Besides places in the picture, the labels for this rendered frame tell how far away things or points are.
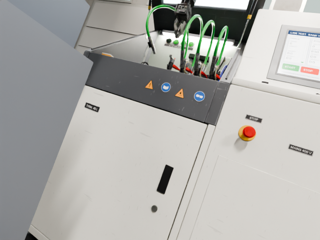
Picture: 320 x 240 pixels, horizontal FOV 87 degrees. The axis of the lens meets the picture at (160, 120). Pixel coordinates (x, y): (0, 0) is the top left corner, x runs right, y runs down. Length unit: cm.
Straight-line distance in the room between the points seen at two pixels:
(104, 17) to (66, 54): 400
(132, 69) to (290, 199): 71
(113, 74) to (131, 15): 325
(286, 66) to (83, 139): 99
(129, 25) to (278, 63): 325
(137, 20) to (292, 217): 370
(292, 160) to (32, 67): 67
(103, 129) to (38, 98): 46
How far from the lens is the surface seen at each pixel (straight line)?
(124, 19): 404
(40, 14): 36
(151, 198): 68
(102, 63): 87
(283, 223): 67
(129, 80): 75
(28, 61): 32
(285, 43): 111
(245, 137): 62
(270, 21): 121
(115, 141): 73
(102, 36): 408
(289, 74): 99
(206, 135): 61
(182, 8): 104
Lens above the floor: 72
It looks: 2 degrees up
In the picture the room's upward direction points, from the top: 20 degrees clockwise
